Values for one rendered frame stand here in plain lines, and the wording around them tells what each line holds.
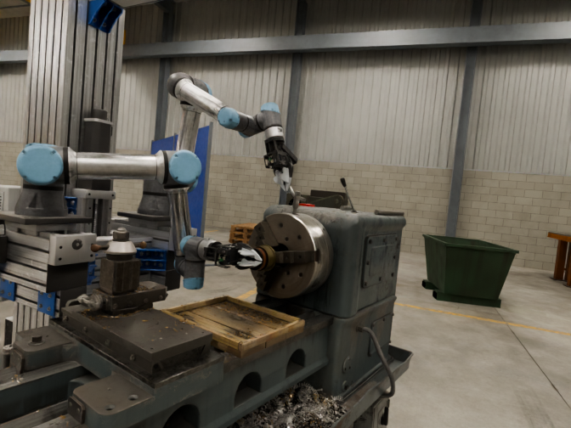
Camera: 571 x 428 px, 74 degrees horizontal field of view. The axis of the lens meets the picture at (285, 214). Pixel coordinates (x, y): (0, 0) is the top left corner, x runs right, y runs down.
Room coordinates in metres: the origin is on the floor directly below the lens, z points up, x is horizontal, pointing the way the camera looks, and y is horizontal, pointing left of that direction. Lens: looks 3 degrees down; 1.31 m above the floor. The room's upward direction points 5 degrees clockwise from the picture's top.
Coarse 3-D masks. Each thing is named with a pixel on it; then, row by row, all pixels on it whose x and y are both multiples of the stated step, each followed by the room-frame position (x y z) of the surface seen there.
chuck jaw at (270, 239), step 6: (264, 222) 1.40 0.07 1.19; (258, 228) 1.39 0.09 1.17; (264, 228) 1.37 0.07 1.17; (270, 228) 1.40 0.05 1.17; (258, 234) 1.36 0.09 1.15; (264, 234) 1.35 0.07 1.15; (270, 234) 1.38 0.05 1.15; (258, 240) 1.35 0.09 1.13; (264, 240) 1.33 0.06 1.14; (270, 240) 1.35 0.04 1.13; (276, 240) 1.38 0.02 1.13; (276, 246) 1.37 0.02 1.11
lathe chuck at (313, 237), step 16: (272, 224) 1.40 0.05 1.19; (288, 224) 1.36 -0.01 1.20; (304, 224) 1.32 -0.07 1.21; (256, 240) 1.44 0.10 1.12; (288, 240) 1.35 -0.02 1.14; (304, 240) 1.31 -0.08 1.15; (320, 240) 1.33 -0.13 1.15; (320, 256) 1.31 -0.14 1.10; (256, 272) 1.43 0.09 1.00; (288, 272) 1.35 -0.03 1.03; (304, 272) 1.30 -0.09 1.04; (320, 272) 1.32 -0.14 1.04; (272, 288) 1.38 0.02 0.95; (288, 288) 1.34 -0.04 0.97; (304, 288) 1.30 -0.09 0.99
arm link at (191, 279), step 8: (184, 264) 1.37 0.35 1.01; (192, 264) 1.36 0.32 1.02; (200, 264) 1.37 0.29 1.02; (184, 272) 1.37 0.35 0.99; (192, 272) 1.36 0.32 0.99; (200, 272) 1.37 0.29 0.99; (184, 280) 1.37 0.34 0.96; (192, 280) 1.36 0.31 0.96; (200, 280) 1.37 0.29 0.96; (192, 288) 1.36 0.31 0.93; (200, 288) 1.38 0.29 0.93
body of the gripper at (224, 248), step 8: (208, 248) 1.29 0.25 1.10; (216, 248) 1.25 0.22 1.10; (224, 248) 1.25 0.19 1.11; (232, 248) 1.24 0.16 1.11; (208, 256) 1.29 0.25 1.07; (216, 256) 1.25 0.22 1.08; (224, 256) 1.25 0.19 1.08; (232, 256) 1.25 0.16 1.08; (240, 256) 1.28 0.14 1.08; (216, 264) 1.26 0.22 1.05; (224, 264) 1.24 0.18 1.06; (232, 264) 1.29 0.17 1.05
